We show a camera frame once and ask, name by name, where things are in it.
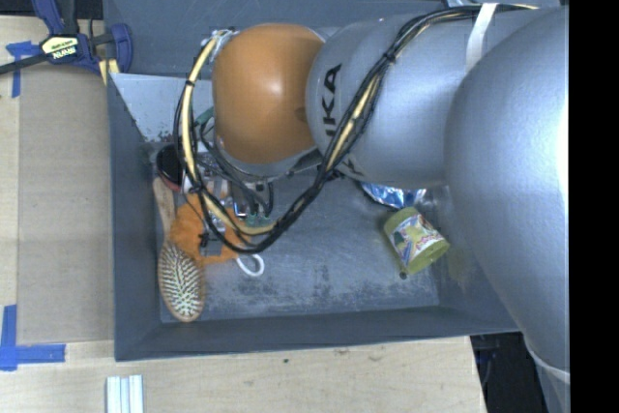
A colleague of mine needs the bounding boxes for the yellow printed cup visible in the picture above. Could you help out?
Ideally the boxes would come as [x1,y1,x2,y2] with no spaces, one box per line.
[383,206,452,277]

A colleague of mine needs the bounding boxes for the grey metal bin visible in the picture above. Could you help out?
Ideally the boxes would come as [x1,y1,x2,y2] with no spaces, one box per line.
[101,0,521,362]

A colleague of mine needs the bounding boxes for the blue and silver foil packet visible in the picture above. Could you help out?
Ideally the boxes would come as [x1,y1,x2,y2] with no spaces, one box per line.
[361,181,429,210]

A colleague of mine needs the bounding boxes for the wooden hairbrush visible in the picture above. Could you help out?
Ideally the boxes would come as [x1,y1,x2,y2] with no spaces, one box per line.
[153,177,207,323]

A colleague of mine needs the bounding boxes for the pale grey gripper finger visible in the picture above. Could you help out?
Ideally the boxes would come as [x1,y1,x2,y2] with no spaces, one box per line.
[199,214,228,258]

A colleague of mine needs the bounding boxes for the orange fluffy cloth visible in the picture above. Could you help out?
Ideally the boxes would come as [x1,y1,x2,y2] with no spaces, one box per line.
[168,192,266,278]

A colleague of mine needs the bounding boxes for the black and red round container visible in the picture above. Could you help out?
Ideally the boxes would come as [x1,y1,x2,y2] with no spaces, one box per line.
[155,144,188,191]

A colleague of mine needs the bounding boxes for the pale wood flat board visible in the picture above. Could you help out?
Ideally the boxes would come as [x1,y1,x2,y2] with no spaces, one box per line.
[16,62,117,345]

